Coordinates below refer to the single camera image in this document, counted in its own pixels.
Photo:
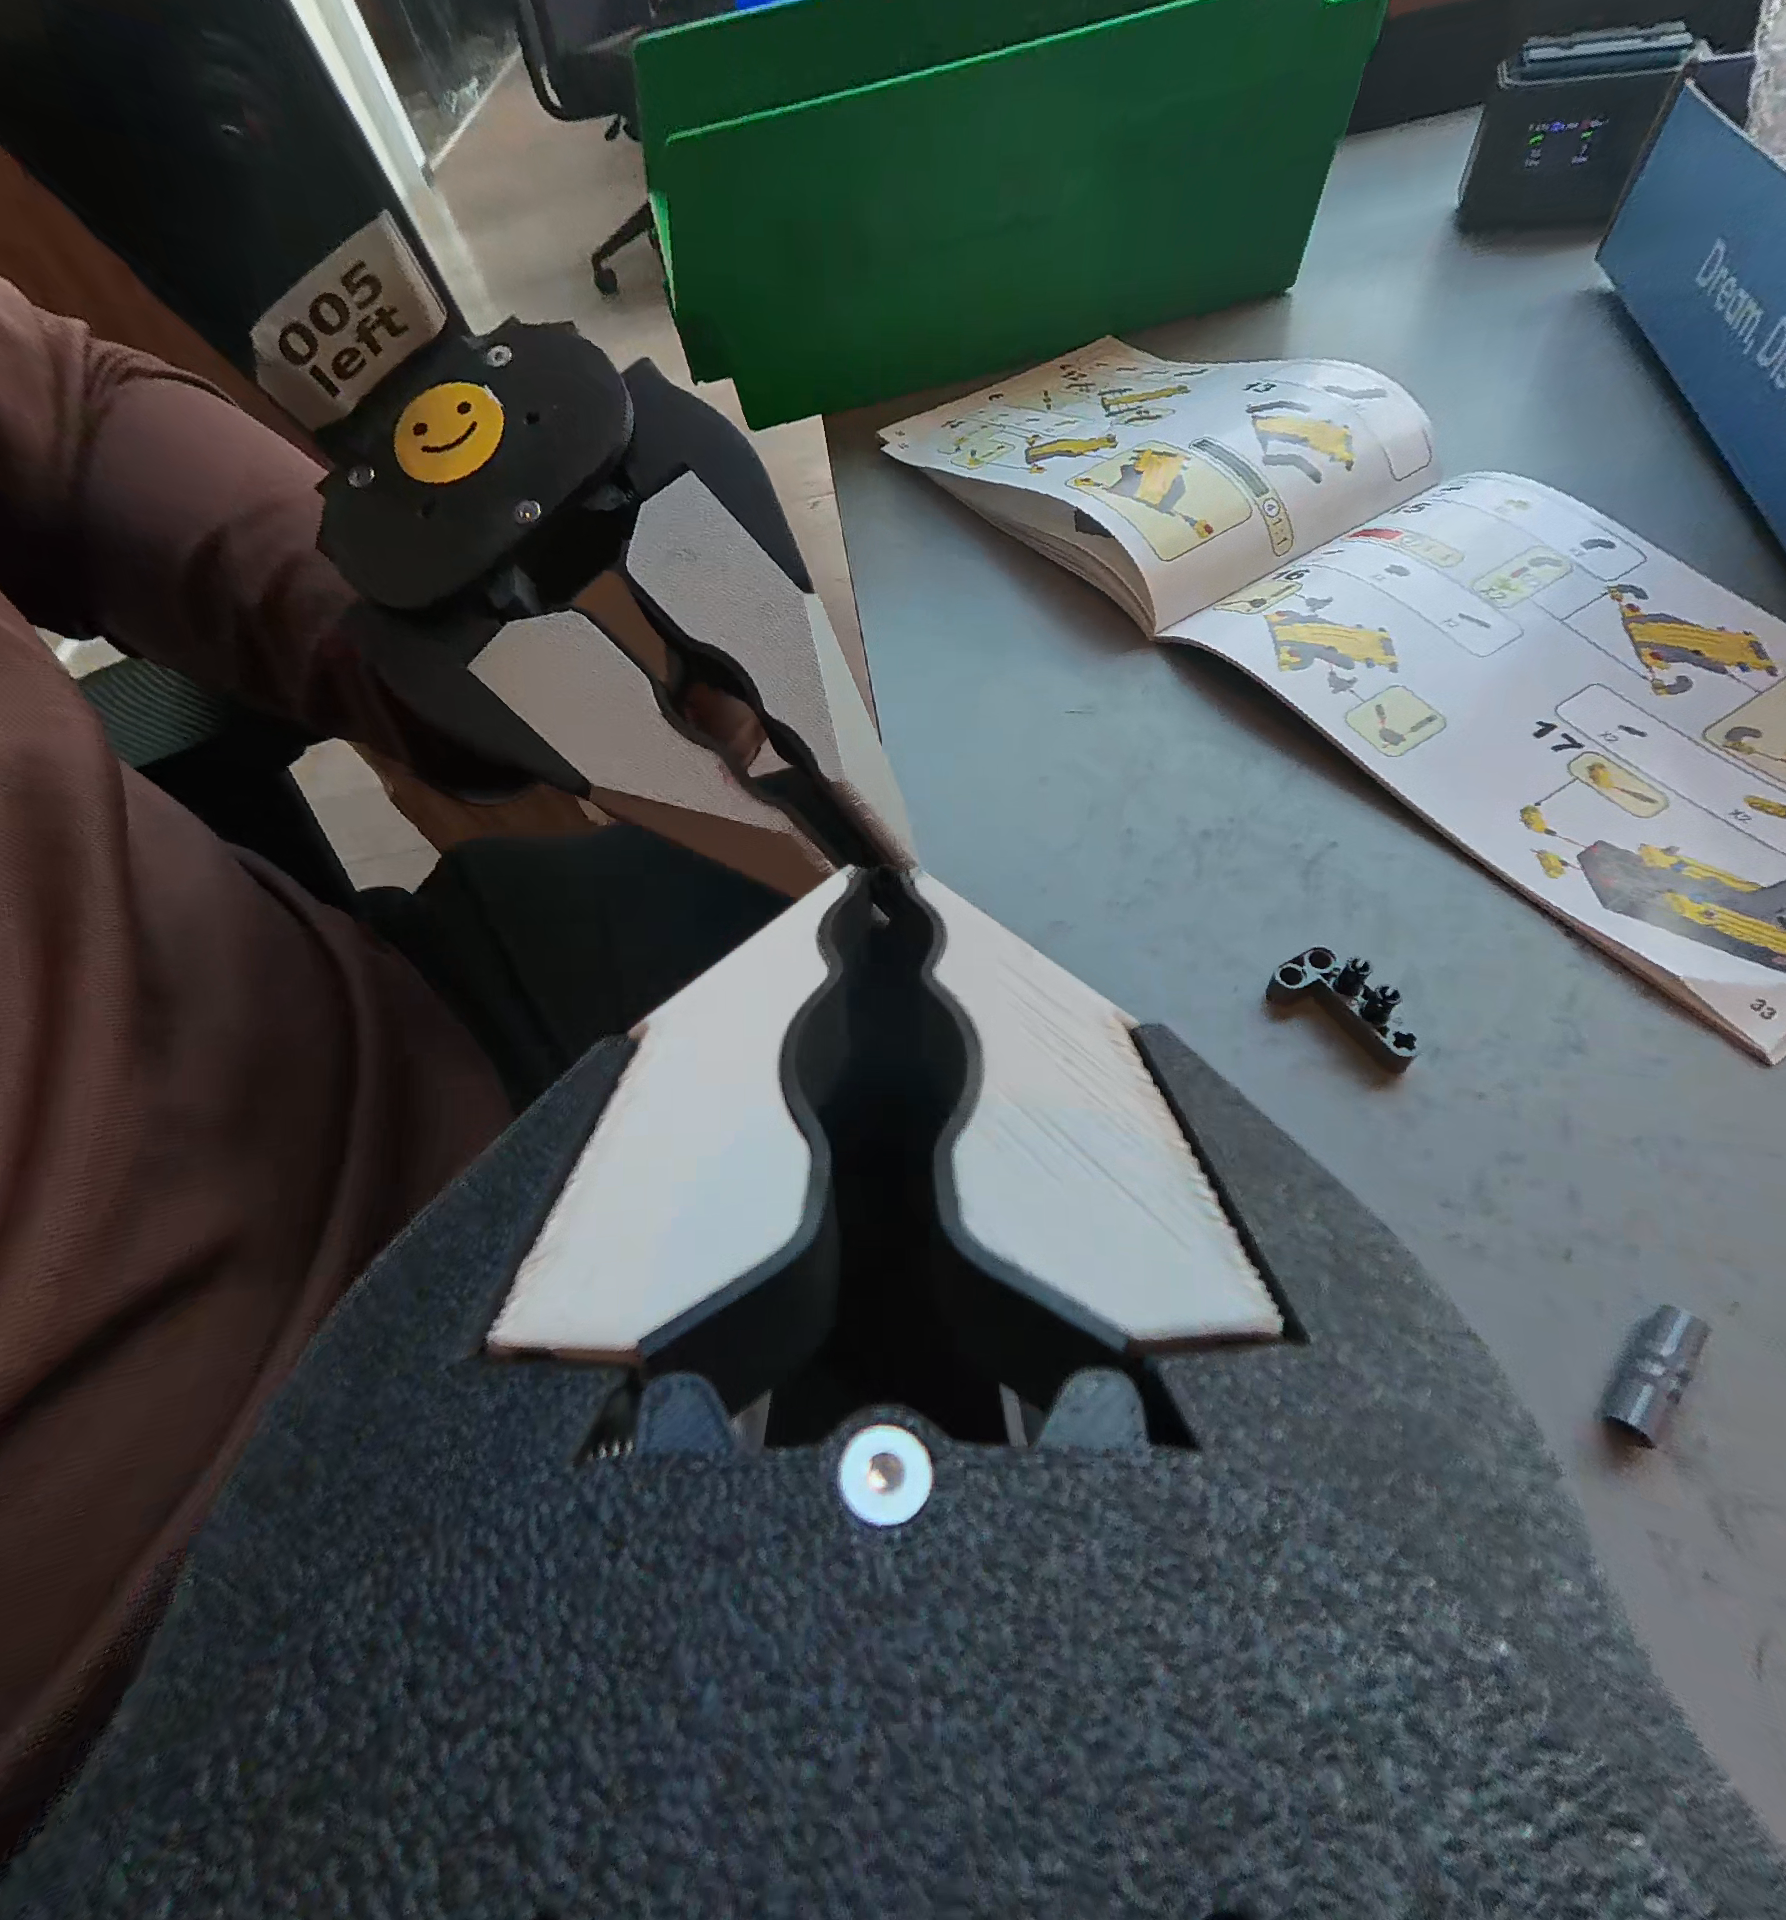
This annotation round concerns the person's left hand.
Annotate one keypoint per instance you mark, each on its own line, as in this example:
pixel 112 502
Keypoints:
pixel 729 726

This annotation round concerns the person's legs in black pants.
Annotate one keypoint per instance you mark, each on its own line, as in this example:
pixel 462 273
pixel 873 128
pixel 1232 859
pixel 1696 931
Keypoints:
pixel 580 944

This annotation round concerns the grey desk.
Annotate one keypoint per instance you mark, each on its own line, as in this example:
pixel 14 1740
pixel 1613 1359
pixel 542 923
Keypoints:
pixel 1133 749

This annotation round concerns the open instruction booklet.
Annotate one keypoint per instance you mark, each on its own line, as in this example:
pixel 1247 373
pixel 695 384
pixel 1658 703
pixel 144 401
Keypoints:
pixel 1434 599

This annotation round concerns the green plastic bin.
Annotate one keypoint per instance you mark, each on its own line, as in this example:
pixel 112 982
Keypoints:
pixel 985 210

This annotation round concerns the black power station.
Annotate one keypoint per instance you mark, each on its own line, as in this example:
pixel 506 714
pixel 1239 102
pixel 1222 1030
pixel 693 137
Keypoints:
pixel 1568 135

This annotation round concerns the dark blue cardboard box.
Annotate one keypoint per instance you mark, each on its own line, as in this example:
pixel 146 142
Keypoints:
pixel 1747 329

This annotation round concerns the person's left forearm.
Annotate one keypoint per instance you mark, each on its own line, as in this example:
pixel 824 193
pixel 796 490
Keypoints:
pixel 128 494

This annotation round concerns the black office chair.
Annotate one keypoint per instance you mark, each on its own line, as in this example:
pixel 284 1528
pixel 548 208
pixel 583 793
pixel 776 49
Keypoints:
pixel 580 75

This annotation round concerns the grey axle connector tube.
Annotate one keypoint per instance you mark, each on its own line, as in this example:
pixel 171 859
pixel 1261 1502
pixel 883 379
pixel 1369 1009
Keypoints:
pixel 1655 1373

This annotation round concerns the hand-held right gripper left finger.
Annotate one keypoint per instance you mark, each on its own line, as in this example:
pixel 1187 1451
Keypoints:
pixel 667 1201

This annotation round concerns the person's brown sweater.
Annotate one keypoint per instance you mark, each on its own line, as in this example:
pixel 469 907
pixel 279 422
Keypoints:
pixel 114 1125

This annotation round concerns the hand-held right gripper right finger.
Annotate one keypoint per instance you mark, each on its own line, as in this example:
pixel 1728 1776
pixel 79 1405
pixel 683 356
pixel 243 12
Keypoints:
pixel 1103 1185

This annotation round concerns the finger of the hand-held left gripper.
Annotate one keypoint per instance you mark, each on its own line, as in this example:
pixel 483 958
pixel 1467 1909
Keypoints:
pixel 759 599
pixel 593 705

